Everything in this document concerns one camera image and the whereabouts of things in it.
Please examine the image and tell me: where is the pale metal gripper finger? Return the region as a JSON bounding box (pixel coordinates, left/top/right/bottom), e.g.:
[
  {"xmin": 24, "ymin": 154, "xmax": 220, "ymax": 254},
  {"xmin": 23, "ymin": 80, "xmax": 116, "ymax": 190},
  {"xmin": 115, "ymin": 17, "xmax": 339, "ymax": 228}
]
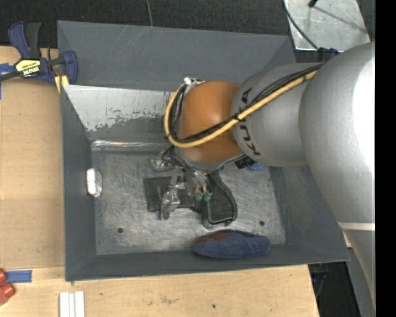
[
  {"xmin": 161, "ymin": 190, "xmax": 182, "ymax": 220},
  {"xmin": 155, "ymin": 185, "xmax": 164, "ymax": 221}
]

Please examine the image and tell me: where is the dark green flat block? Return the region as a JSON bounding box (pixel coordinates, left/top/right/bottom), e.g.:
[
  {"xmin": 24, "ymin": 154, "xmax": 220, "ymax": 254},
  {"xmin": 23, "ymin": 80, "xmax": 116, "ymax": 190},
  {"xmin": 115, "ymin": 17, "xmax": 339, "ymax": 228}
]
[{"xmin": 143, "ymin": 174, "xmax": 199, "ymax": 213}]

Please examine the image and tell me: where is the small clear plastic packet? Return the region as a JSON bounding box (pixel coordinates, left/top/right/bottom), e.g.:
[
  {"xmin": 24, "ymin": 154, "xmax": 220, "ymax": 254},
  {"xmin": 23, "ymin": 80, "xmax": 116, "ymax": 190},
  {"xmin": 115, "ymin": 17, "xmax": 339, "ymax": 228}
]
[{"xmin": 150, "ymin": 158, "xmax": 176, "ymax": 173}]

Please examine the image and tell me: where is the blue cloth with red-brown patch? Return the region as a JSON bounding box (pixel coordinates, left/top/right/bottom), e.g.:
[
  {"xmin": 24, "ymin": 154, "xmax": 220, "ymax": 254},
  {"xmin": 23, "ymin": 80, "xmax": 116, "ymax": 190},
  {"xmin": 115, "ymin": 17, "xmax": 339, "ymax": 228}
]
[{"xmin": 192, "ymin": 229, "xmax": 272, "ymax": 260}]

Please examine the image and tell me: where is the pale wood flat board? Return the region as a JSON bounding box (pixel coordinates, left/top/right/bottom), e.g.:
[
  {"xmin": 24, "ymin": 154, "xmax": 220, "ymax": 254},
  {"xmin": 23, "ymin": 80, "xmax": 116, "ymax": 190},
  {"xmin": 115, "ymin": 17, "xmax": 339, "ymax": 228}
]
[{"xmin": 0, "ymin": 77, "xmax": 67, "ymax": 271}]

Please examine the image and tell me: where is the grey metal bin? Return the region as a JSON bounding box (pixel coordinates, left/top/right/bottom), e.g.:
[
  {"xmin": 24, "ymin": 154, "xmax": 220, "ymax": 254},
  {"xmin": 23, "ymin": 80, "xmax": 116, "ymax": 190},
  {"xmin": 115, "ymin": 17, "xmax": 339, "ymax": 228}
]
[{"xmin": 55, "ymin": 20, "xmax": 351, "ymax": 282}]

